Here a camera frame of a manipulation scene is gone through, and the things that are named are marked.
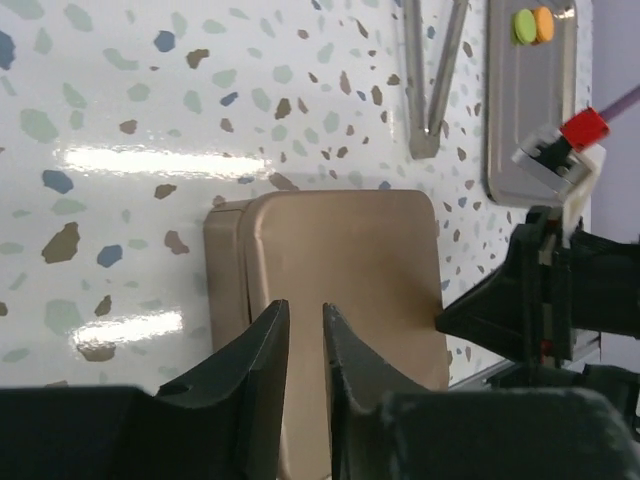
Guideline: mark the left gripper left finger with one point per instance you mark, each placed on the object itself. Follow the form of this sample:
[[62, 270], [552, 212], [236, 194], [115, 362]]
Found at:
[[219, 420]]

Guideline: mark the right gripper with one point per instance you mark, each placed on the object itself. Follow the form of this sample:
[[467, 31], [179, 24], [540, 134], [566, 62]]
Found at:
[[526, 308]]

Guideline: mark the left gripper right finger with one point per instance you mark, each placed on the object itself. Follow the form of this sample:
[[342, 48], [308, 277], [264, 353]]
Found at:
[[539, 423]]

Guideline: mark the gold tin lid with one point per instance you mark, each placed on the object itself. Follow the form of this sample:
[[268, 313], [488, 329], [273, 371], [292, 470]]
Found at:
[[371, 253]]

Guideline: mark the gold cookie tin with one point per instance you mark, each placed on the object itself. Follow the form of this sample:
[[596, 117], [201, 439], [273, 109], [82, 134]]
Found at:
[[225, 265]]

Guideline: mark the silver metal tray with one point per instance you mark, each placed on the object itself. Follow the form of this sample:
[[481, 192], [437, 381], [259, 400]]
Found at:
[[527, 87]]

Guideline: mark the orange round cookie top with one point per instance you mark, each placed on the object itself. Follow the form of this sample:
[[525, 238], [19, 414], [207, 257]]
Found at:
[[544, 24]]

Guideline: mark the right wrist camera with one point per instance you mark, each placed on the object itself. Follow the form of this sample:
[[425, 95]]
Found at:
[[568, 161]]

